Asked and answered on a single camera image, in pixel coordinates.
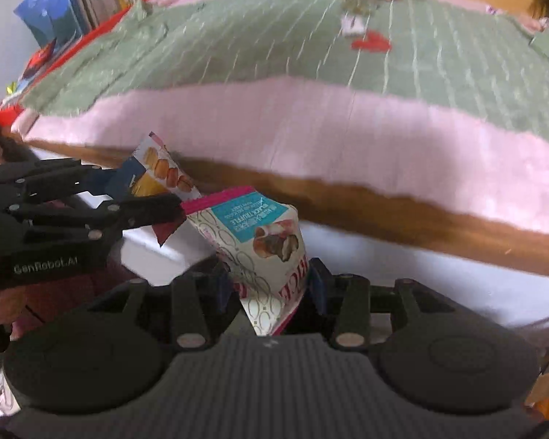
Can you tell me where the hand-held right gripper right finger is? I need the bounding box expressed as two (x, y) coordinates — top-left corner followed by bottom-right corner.
(306, 258), (458, 350)

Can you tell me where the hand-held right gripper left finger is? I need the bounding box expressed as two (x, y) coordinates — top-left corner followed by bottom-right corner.
(89, 272), (234, 350)

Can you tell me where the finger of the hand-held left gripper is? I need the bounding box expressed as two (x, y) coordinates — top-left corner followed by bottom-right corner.
(0, 158), (140, 197)
(7, 192), (186, 243)

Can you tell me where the colourful bread print snack bag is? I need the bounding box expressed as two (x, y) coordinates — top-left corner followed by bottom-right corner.
(104, 132), (199, 248)

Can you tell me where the pink white patterned snack packet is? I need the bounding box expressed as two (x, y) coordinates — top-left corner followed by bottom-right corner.
(183, 186), (311, 337)

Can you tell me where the person's left hand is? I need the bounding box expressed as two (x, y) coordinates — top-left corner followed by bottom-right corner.
(0, 293), (16, 337)

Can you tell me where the dark red cloth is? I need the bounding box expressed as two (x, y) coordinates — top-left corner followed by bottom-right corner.
(9, 256), (138, 334)

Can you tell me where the pink bed sheet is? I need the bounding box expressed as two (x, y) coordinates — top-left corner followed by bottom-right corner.
(11, 0), (549, 239)

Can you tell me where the large blue book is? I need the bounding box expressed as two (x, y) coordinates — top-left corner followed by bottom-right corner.
(14, 0), (87, 51)

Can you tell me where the green checked blanket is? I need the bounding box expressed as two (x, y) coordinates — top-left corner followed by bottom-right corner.
(20, 0), (549, 149)

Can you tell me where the red chili pepper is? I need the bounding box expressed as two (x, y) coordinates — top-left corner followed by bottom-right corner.
(351, 30), (392, 52)

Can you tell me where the pale pink snack packet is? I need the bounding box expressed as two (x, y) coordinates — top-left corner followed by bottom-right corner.
(341, 14), (367, 37)

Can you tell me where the brown wooden frame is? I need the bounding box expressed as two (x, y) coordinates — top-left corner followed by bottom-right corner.
(11, 135), (549, 279)

